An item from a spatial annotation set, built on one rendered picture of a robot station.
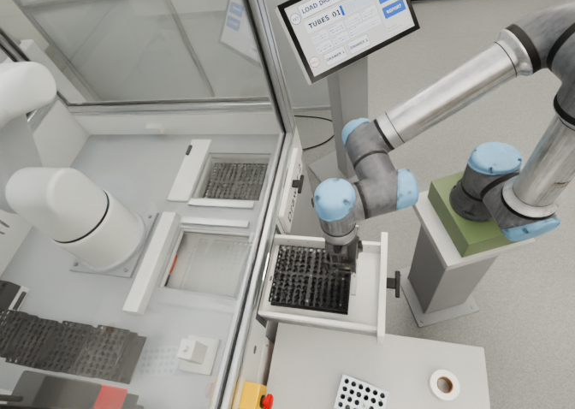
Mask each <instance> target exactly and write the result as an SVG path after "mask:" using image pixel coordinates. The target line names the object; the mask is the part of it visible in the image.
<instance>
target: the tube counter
mask: <svg viewBox="0 0 575 409"><path fill-rule="evenodd" d="M373 2H374V0H349V1H347V2H345V3H342V4H340V5H338V6H336V7H334V8H332V9H330V13H331V14H332V17H333V19H334V21H336V20H338V19H340V18H341V17H343V16H345V15H348V14H350V13H352V12H353V11H355V10H357V9H360V8H362V7H364V6H365V5H367V4H369V3H373Z"/></svg>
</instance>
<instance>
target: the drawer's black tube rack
mask: <svg viewBox="0 0 575 409"><path fill-rule="evenodd" d="M282 246H284V248H283V249H281V247H282ZM287 247H288V246H286V245H280V246H279V251H278V255H277V260H276V267H275V271H274V275H273V280H272V284H271V288H270V296H269V300H268V301H269V302H270V304H271V305H277V306H283V307H290V308H297V309H303V310H310V311H322V312H329V313H336V314H342V315H348V305H349V295H348V304H347V311H340V309H341V292H342V283H343V280H344V278H343V275H344V273H343V272H339V271H336V272H334V271H333V270H331V269H330V267H329V266H328V271H326V269H325V265H324V256H325V252H323V250H326V249H325V248H316V247H306V246H289V247H290V248H289V249H287ZM293 247H295V250H293V249H292V248H293ZM298 248H301V250H298ZM305 248H306V249H307V250H306V251H304V249H305ZM310 249H313V250H312V252H311V251H310ZM318 249H319V250H320V252H317V250H318ZM280 252H281V253H280ZM280 255H281V256H280ZM279 256H280V257H279ZM279 259H280V260H279ZM278 260H279V262H278ZM277 265H278V266H277ZM277 268H278V269H277ZM276 269H277V270H276ZM351 274H352V273H351ZM351 274H350V279H346V280H350V284H349V294H350V285H351ZM275 279H276V281H275ZM274 283H275V286H273V285H274ZM273 288H274V290H273V291H272V289H273ZM272 293H273V294H272ZM271 294H272V296H271ZM271 298H272V299H271ZM270 299H271V301H270Z"/></svg>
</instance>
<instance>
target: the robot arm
mask: <svg viewBox="0 0 575 409"><path fill-rule="evenodd" d="M544 68H548V69H549V70H550V71H551V72H552V73H553V74H554V75H555V76H556V77H557V78H558V79H559V80H560V81H561V86H560V89H559V90H558V92H557V93H556V95H555V96H554V100H553V107H554V111H555V113H556V114H555V116H554V118H553V120H552V121H551V122H550V124H549V125H548V128H547V129H546V131H545V132H544V134H543V136H542V137H541V139H540V140H539V142H538V144H537V145H536V148H535V149H534V151H533V152H532V153H531V156H530V157H529V159H528V161H527V162H526V164H525V166H524V167H523V168H522V170H521V169H520V166H521V165H522V156H521V153H520V152H519V151H518V150H517V149H516V148H515V147H513V146H512V145H509V144H506V143H501V142H487V143H483V144H481V145H479V146H477V147H476V148H475V149H474V150H473V151H472V153H471V155H470V156H469V157H468V160H467V165H466V167H465V172H464V174H463V176H462V178H461V179H460V180H459V181H457V182H456V183H455V184H454V185H453V187H452V189H451V192H450V194H449V202H450V204H451V206H452V208H453V210H454V211H455V212H456V213H457V214H458V215H459V216H461V217H463V218H465V219H466V220H469V221H473V222H487V221H490V220H493V219H495V221H496V223H497V224H498V226H499V227H500V229H501V232H503V234H504V235H505V236H506V237H507V238H508V239H509V240H510V241H521V240H528V239H531V238H534V237H537V236H539V235H541V234H545V233H547V232H549V231H551V230H553V229H555V228H557V227H558V226H559V225H560V219H559V216H556V214H555V212H556V211H557V210H558V208H559V206H560V194H561V192H562V191H563V190H564V189H565V188H566V186H567V185H568V184H569V183H570V182H571V180H572V179H573V178H574V176H575V0H566V1H563V2H560V3H555V4H552V5H549V6H547V7H544V8H542V9H539V10H537V11H535V12H533V13H530V14H528V15H526V16H524V17H522V18H520V19H519V20H517V21H515V22H514V23H513V24H511V25H510V26H508V27H506V28H504V29H503V30H501V32H500V34H499V37H498V39H497V40H496V41H495V42H494V43H492V44H490V45H489V46H487V47H486V48H484V49H482V50H480V51H479V52H478V53H477V54H475V55H474V56H472V57H470V58H468V59H467V60H465V61H464V62H462V63H461V64H460V65H458V66H457V67H455V68H453V69H451V70H450V71H448V72H447V73H445V74H444V75H443V76H441V77H439V78H438V79H436V80H434V81H433V82H431V83H430V84H428V85H427V86H425V87H424V88H422V89H421V90H419V91H418V92H416V93H414V94H413V95H411V96H410V97H409V98H407V99H405V100H404V101H402V102H401V103H399V104H397V105H395V106H394V107H393V108H392V109H390V110H388V111H387V112H385V113H384V114H382V115H380V116H378V117H377V118H376V119H375V120H373V121H370V120H369V119H366V118H359V119H358V120H352V121H350V122H349V123H348V124H347V125H346V126H345V127H344V128H343V130H342V133H341V137H342V140H343V143H344V146H345V151H346V153H347V154H348V156H349V158H350V161H351V163H352V165H353V168H354V171H355V174H356V176H357V177H358V180H359V181H357V182H354V183H351V184H350V183H349V182H348V181H346V180H343V179H337V178H330V179H327V180H326V181H323V182H322V183H321V184H320V185H319V186H318V187H317V189H316V191H315V197H314V198H315V210H316V213H317V215H318V219H319V222H320V228H321V231H322V235H323V237H324V239H325V249H326V250H325V256H324V265H325V269H326V271H328V266H329V267H330V269H331V270H333V271H334V272H336V271H339V272H343V273H352V274H353V273H354V274H356V269H357V259H358V258H359V253H361V252H363V244H362V240H359V237H358V236H357V235H356V232H357V228H359V224H358V223H356V222H360V221H363V220H365V219H369V218H372V217H375V216H380V215H383V214H387V213H390V212H393V211H398V210H401V209H404V208H406V207H409V206H412V205H415V204H416V203H417V202H418V197H419V190H418V184H417V181H416V179H415V177H414V175H413V173H412V172H411V171H410V170H409V169H397V170H396V169H395V167H394V165H393V163H392V161H391V159H390V157H389V155H388V153H389V152H391V151H392V150H394V149H396V148H397V147H399V146H401V145H403V144H405V143H406V142H407V141H409V140H410V139H413V138H415V137H416V136H418V135H420V134H421V133H423V132H424V131H426V130H428V129H429V128H431V127H434V126H435V125H436V124H438V123H439V122H442V121H443V120H445V119H447V118H448V117H450V116H451V115H453V114H455V113H457V112H458V111H460V110H462V109H464V108H465V107H466V106H468V105H470V104H472V103H474V102H476V101H477V100H478V99H480V98H482V97H484V96H485V95H487V94H489V93H490V92H492V91H493V90H495V89H497V88H499V87H500V86H503V85H504V84H506V83H507V82H508V81H510V80H512V79H514V78H516V77H518V76H519V75H523V76H530V75H532V74H534V73H535V72H537V71H539V70H540V69H544ZM328 258H329V260H328Z"/></svg>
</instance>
